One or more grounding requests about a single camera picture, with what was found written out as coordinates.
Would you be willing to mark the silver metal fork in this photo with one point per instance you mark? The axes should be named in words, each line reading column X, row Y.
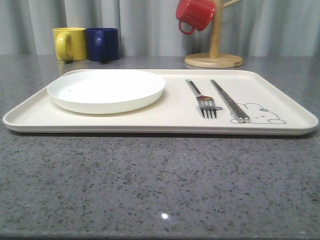
column 206, row 104

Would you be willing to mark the white round plate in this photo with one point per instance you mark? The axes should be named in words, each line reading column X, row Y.
column 106, row 91

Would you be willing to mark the wooden mug tree stand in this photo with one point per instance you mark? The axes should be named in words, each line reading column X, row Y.
column 214, row 59

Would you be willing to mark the dark blue mug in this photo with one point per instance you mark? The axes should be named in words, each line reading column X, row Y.
column 102, row 44

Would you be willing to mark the red ribbed mug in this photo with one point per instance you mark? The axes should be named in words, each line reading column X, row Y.
column 194, row 15

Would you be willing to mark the yellow mug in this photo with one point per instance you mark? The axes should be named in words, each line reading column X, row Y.
column 70, row 43

